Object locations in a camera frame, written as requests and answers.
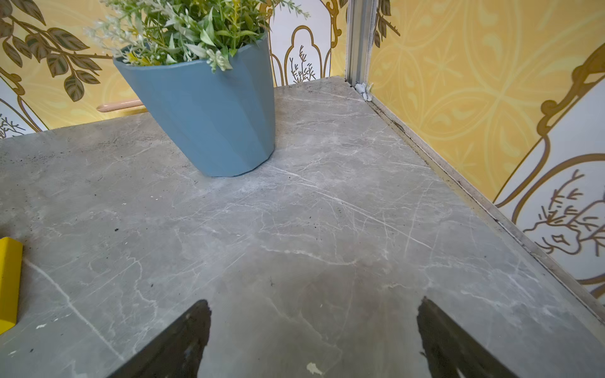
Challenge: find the yellow wooden block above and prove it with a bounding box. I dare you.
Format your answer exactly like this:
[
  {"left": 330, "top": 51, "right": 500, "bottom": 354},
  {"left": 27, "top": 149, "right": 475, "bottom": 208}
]
[{"left": 0, "top": 237, "right": 23, "bottom": 334}]

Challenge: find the green artificial plant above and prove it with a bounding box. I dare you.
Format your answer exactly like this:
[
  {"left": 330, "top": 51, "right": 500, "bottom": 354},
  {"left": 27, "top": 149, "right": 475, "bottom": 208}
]
[{"left": 85, "top": 0, "right": 309, "bottom": 72}]

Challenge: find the aluminium frame corner post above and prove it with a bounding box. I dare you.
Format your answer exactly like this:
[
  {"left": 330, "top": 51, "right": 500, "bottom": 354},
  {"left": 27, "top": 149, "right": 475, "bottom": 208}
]
[{"left": 345, "top": 0, "right": 379, "bottom": 87}]

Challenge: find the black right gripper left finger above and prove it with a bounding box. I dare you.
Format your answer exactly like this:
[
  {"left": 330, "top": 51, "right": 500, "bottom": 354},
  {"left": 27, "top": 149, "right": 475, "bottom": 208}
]
[{"left": 110, "top": 299, "right": 212, "bottom": 377}]

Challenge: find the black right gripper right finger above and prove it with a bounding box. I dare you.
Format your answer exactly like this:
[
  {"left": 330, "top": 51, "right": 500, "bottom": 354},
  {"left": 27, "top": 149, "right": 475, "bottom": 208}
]
[{"left": 417, "top": 297, "right": 515, "bottom": 377}]

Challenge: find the blue flower pot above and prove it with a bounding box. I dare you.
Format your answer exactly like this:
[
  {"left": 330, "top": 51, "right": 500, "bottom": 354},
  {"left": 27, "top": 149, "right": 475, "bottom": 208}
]
[{"left": 114, "top": 36, "right": 276, "bottom": 177}]

